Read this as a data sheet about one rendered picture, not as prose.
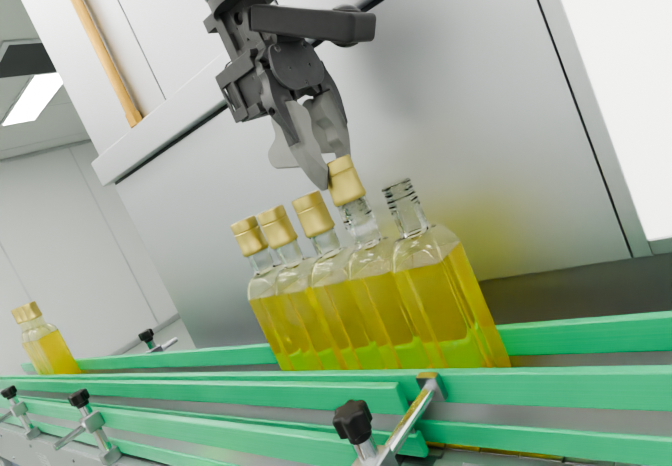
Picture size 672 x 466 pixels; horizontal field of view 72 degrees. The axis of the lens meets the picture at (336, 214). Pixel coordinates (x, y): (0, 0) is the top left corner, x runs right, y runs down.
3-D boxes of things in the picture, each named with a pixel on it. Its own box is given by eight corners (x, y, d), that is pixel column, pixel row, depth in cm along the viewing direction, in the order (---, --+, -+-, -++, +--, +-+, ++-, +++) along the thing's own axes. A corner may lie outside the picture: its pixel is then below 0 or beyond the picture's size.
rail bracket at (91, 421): (126, 457, 76) (88, 387, 74) (82, 493, 70) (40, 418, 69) (116, 455, 78) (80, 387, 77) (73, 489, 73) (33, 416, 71)
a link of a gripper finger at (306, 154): (296, 201, 49) (269, 119, 49) (335, 186, 45) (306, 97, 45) (274, 207, 47) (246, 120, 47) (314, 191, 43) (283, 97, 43)
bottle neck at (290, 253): (309, 253, 55) (292, 217, 55) (292, 264, 53) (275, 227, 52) (293, 258, 57) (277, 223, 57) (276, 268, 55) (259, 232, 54)
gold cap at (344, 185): (372, 189, 47) (356, 150, 47) (353, 201, 45) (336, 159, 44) (347, 198, 50) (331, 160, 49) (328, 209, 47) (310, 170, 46)
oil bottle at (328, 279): (433, 399, 54) (361, 236, 52) (412, 433, 50) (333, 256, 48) (395, 398, 58) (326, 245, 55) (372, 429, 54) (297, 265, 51)
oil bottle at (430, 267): (530, 403, 47) (451, 212, 44) (516, 443, 42) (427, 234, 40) (479, 402, 50) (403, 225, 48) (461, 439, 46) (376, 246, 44)
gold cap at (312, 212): (341, 222, 51) (325, 186, 51) (322, 234, 49) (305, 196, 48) (319, 228, 54) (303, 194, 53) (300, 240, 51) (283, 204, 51)
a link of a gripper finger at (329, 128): (331, 178, 54) (291, 108, 52) (369, 163, 50) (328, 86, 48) (317, 190, 52) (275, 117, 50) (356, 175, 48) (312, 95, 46)
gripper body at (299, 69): (284, 116, 53) (240, 16, 52) (337, 85, 48) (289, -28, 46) (236, 130, 48) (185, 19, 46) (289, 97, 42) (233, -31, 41)
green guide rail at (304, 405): (430, 451, 45) (399, 381, 45) (426, 458, 45) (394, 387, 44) (4, 398, 161) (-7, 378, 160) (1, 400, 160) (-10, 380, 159)
